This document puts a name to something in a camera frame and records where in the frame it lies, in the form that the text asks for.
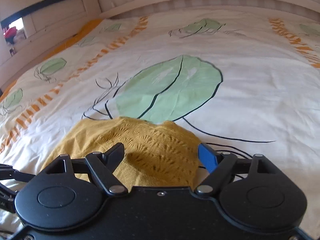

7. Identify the mustard yellow knit garment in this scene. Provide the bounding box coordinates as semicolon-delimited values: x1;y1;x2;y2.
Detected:
43;117;201;189

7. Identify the white leaf-print duvet cover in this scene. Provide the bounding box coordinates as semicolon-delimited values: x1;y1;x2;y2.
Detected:
1;9;319;237

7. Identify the orange bed sheet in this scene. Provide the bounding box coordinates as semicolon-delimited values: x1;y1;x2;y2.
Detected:
1;18;102;101

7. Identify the white blue-trimmed shelf unit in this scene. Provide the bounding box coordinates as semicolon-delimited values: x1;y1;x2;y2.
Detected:
1;0;87;59

